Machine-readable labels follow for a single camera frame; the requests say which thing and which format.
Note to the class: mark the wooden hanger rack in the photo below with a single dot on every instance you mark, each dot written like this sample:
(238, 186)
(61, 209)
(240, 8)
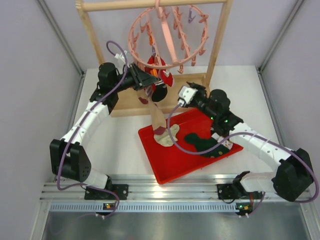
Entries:
(167, 104)

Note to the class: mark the black white striped sock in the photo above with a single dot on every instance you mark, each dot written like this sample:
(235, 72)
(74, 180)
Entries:
(160, 91)

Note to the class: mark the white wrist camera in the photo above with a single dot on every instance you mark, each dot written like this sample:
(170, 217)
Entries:
(186, 95)
(121, 59)

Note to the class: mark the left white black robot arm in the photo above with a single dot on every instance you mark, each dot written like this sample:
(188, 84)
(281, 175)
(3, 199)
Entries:
(68, 155)

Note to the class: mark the purple clip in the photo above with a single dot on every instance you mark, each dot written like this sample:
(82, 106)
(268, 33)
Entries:
(153, 50)

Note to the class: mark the aluminium mounting rail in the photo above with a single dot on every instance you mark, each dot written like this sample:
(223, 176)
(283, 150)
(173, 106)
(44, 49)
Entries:
(142, 194)

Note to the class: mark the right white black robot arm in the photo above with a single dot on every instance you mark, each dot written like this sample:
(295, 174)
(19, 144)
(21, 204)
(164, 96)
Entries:
(291, 170)

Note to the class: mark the cream yellow sock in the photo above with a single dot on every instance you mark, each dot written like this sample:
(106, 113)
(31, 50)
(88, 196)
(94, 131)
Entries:
(165, 139)

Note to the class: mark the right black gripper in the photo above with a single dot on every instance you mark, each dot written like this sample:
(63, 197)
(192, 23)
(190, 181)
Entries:
(201, 89)

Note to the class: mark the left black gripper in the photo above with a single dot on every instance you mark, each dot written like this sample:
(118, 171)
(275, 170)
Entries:
(140, 78)

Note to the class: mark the dark green sock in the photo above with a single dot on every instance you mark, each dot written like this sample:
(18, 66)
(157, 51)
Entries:
(203, 144)

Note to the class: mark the white patterned sock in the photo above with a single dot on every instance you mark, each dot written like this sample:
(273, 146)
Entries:
(227, 143)

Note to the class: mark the beige purple striped sock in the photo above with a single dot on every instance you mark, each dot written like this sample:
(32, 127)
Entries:
(157, 116)

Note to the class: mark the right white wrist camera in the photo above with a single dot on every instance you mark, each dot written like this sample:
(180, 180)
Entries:
(186, 95)

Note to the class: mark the red plastic tray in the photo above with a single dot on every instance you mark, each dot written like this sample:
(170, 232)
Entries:
(170, 163)

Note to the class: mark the red sock on hanger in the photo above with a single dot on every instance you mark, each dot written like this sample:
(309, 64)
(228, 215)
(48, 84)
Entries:
(164, 74)

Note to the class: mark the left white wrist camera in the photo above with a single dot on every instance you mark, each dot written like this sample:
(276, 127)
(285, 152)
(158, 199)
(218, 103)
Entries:
(121, 59)

